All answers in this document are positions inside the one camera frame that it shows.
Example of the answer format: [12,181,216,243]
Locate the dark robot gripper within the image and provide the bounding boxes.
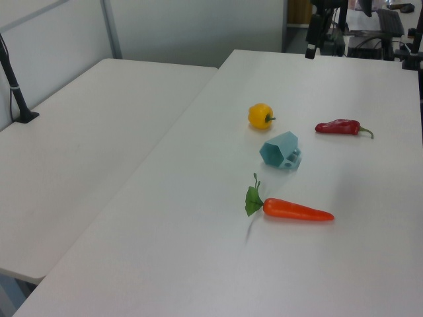
[305,0,340,61]

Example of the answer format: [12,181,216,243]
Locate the teal hexagonal mug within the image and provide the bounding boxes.
[258,131,303,171]

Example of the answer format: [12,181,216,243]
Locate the thin black upright pole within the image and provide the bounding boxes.
[338,0,349,32]

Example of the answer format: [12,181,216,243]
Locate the small black electronics box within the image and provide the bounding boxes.
[319,32,345,55]

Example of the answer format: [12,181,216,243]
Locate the beige wooden panel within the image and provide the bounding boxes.
[286,0,313,26]

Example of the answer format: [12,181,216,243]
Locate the white paper sheets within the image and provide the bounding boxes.
[345,9,381,34]

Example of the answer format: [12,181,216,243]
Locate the wide black electronics box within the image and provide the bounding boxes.
[346,35,395,61]

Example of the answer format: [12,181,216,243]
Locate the black monitor foot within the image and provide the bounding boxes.
[358,0,375,18]

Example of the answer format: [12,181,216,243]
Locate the black keyboard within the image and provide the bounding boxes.
[376,8,406,37]

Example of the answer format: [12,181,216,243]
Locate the red chili pepper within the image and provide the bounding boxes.
[315,118,375,139]

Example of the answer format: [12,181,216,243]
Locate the yellow bell pepper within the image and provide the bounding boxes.
[247,103,276,131]

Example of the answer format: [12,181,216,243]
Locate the orange carrot with green leaves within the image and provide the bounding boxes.
[245,172,335,222]

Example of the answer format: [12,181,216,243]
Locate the grey partition post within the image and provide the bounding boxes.
[100,0,123,60]

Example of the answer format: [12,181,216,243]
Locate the black camera pole with base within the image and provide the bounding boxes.
[0,32,40,124]

